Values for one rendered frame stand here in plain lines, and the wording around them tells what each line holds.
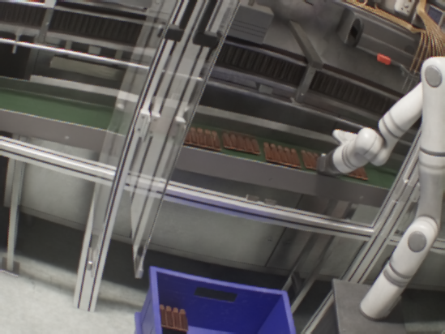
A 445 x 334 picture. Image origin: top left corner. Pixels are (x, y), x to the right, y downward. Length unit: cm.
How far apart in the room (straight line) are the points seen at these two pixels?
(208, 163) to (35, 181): 69
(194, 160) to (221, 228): 52
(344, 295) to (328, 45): 87
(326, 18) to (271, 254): 88
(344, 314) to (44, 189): 112
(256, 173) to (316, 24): 57
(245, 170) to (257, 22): 42
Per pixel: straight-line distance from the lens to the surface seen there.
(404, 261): 161
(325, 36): 218
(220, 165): 184
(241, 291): 183
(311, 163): 195
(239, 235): 232
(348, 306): 174
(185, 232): 229
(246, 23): 177
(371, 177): 206
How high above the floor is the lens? 157
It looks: 29 degrees down
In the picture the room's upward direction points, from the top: 23 degrees clockwise
